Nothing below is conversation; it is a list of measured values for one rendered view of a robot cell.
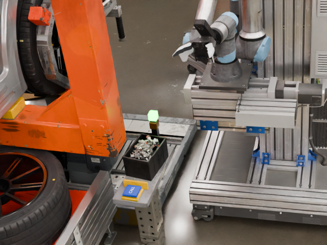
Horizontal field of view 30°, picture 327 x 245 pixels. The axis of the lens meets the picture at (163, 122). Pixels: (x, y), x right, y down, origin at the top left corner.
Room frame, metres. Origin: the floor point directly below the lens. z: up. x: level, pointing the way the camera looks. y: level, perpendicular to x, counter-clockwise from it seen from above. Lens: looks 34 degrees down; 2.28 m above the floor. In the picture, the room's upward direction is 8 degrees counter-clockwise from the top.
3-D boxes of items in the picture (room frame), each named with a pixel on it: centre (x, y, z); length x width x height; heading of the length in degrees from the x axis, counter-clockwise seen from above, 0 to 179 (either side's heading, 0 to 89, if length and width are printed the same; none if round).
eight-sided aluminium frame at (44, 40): (3.05, 0.45, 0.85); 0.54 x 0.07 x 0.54; 158
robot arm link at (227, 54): (2.19, -0.28, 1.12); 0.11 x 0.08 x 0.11; 57
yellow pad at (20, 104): (2.63, 0.77, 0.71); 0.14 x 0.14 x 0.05; 68
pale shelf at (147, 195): (2.29, 0.12, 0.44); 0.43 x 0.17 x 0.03; 158
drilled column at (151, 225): (2.26, 0.13, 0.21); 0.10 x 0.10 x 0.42; 68
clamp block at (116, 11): (3.13, 0.20, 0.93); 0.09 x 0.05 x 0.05; 68
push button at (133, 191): (2.13, 0.18, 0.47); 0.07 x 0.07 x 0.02; 68
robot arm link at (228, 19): (2.18, -0.29, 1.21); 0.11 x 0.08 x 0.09; 147
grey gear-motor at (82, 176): (2.73, 0.48, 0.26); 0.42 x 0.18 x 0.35; 68
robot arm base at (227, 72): (2.47, -0.32, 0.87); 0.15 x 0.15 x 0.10
